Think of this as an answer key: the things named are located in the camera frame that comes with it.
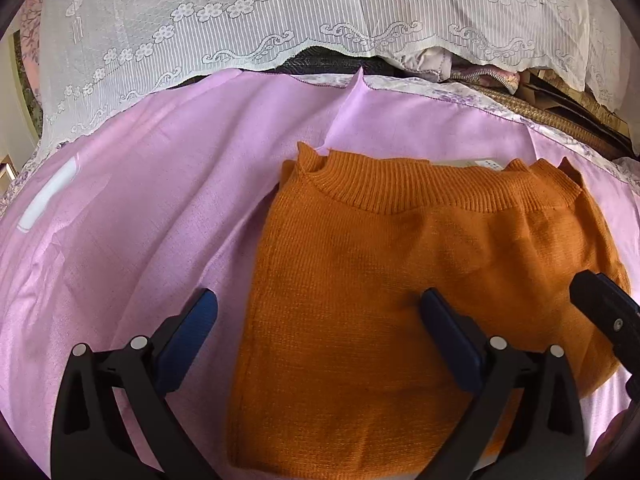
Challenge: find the pink bed sheet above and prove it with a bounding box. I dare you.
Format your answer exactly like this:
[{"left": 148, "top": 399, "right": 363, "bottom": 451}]
[{"left": 1, "top": 70, "right": 639, "bottom": 479}]

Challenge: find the pink floral pillow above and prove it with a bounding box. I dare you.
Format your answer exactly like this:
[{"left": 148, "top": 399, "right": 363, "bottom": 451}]
[{"left": 18, "top": 0, "right": 43, "bottom": 103}]

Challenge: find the clothing hang tag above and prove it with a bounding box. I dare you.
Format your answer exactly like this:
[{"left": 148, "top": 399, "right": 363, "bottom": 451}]
[{"left": 433, "top": 159, "right": 504, "bottom": 171}]

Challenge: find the white lace cover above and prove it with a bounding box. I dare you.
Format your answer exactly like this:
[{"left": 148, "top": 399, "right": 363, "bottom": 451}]
[{"left": 39, "top": 0, "right": 639, "bottom": 151}]

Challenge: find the orange knit cat cardigan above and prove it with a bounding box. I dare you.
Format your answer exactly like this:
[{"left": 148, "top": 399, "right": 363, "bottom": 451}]
[{"left": 226, "top": 145, "right": 630, "bottom": 479}]

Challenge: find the folded pink quilt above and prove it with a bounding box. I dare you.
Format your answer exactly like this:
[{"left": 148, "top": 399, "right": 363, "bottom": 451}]
[{"left": 393, "top": 47, "right": 520, "bottom": 94}]

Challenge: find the woven bamboo mat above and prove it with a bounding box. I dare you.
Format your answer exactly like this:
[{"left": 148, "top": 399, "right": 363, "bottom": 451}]
[{"left": 458, "top": 67, "right": 637, "bottom": 160}]

